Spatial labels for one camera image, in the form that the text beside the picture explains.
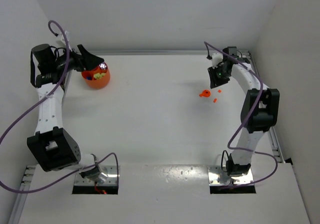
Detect purple lego brick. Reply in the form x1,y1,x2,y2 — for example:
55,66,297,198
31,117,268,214
99,63,108,70

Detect yellow-green lego brick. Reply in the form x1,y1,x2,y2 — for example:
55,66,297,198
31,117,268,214
93,73,106,80

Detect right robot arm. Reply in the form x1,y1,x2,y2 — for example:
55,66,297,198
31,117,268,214
207,47,280,176

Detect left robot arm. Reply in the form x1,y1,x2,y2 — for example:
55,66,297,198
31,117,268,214
27,44,104,182

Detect orange round lego piece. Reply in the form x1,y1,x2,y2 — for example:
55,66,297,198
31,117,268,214
201,90,211,98

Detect orange divided bowl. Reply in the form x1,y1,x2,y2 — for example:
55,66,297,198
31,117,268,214
81,62,111,89

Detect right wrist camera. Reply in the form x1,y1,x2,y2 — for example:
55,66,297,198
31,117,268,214
207,53,223,68

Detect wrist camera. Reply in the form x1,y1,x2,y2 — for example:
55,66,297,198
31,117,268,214
207,53,223,68
55,31,71,49

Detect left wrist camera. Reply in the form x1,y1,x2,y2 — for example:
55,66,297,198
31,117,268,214
55,31,71,49

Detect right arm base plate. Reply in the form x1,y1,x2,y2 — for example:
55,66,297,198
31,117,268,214
207,166,254,186

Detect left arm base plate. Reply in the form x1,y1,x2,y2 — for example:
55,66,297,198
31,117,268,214
74,165,120,186

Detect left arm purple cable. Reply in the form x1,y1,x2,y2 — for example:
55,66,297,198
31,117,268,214
0,20,120,193

